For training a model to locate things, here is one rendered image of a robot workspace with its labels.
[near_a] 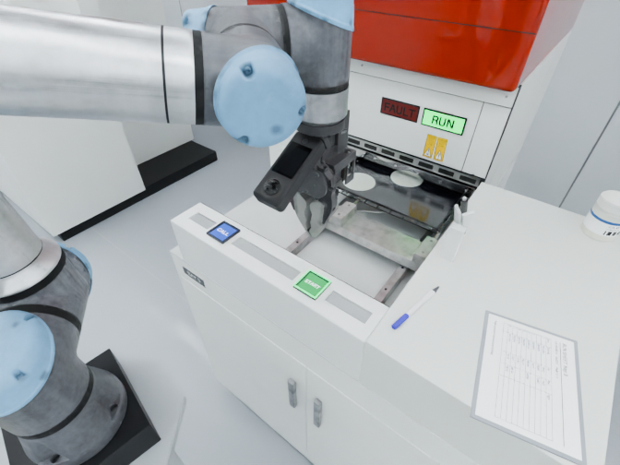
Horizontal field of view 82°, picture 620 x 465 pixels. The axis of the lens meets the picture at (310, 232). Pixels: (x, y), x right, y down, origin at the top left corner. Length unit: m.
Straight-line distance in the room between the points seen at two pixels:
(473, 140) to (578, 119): 1.55
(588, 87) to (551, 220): 1.56
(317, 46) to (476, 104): 0.65
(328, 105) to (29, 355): 0.48
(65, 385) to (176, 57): 0.47
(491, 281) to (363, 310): 0.27
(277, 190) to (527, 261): 0.59
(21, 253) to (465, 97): 0.96
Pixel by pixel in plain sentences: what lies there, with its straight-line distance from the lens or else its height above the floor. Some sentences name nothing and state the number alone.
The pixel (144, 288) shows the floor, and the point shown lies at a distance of 2.16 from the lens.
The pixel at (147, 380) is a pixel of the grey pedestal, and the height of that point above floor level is 0.82.
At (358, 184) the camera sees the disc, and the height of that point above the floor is 0.90.
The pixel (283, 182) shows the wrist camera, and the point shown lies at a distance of 0.48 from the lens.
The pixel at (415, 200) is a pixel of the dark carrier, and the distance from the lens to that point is 1.08.
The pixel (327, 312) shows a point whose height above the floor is 0.96.
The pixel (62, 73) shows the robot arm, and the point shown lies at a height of 1.43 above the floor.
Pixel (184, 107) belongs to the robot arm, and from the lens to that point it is 0.32.
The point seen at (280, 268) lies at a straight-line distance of 0.76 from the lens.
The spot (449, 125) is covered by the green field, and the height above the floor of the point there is 1.10.
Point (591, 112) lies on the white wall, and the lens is 2.56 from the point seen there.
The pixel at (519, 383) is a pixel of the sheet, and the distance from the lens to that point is 0.69.
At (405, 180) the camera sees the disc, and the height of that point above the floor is 0.90.
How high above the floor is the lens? 1.51
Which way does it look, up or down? 41 degrees down
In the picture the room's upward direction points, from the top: straight up
